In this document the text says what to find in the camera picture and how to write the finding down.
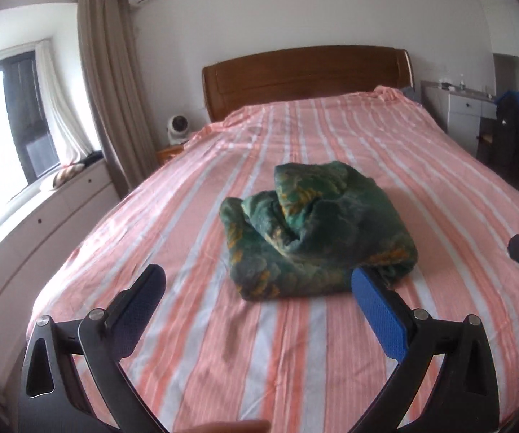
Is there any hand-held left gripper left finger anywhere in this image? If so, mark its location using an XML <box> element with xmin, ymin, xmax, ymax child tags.
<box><xmin>18</xmin><ymin>264</ymin><xmax>167</xmax><ymax>433</ymax></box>

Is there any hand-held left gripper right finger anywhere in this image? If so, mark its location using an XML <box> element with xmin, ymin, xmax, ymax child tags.
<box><xmin>351</xmin><ymin>267</ymin><xmax>500</xmax><ymax>433</ymax></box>

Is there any green patterned jacket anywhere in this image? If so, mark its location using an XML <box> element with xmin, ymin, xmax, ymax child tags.
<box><xmin>220</xmin><ymin>160</ymin><xmax>419</xmax><ymax>303</ymax></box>

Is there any person's left hand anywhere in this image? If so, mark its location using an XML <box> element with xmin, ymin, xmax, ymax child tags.
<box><xmin>169</xmin><ymin>419</ymin><xmax>273</xmax><ymax>433</ymax></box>

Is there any black jacket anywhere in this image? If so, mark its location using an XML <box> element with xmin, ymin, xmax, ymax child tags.
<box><xmin>491</xmin><ymin>95</ymin><xmax>519</xmax><ymax>167</ymax></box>

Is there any pink striped bed cover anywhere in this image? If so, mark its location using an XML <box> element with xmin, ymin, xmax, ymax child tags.
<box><xmin>25</xmin><ymin>85</ymin><xmax>519</xmax><ymax>433</ymax></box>

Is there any white window seat cabinet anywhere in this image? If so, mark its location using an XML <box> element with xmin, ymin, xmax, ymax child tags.
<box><xmin>0</xmin><ymin>160</ymin><xmax>122</xmax><ymax>398</ymax></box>

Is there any white dresser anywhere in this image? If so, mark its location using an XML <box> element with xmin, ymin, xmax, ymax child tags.
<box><xmin>420</xmin><ymin>80</ymin><xmax>499</xmax><ymax>149</ymax></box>

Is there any patterned cushion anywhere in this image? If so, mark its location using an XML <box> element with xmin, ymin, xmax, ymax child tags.
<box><xmin>52</xmin><ymin>162</ymin><xmax>86</xmax><ymax>190</ymax></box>

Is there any wooden nightstand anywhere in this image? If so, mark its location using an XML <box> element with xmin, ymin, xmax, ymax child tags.
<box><xmin>157</xmin><ymin>143</ymin><xmax>188</xmax><ymax>167</ymax></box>

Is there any small white fan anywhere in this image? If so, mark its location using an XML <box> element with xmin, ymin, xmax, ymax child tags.
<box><xmin>166</xmin><ymin>115</ymin><xmax>190</xmax><ymax>146</ymax></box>

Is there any white sheer curtain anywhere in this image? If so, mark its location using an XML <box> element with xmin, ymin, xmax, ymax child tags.
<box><xmin>34</xmin><ymin>40</ymin><xmax>95</xmax><ymax>165</ymax></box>

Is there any beige curtain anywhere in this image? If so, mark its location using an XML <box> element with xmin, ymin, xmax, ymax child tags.
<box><xmin>76</xmin><ymin>0</ymin><xmax>158</xmax><ymax>194</ymax></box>

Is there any dark framed window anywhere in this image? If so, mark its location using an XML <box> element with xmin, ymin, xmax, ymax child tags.
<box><xmin>0</xmin><ymin>49</ymin><xmax>62</xmax><ymax>199</ymax></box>

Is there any wooden headboard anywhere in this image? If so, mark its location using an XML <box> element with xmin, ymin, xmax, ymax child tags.
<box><xmin>202</xmin><ymin>45</ymin><xmax>415</xmax><ymax>122</ymax></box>

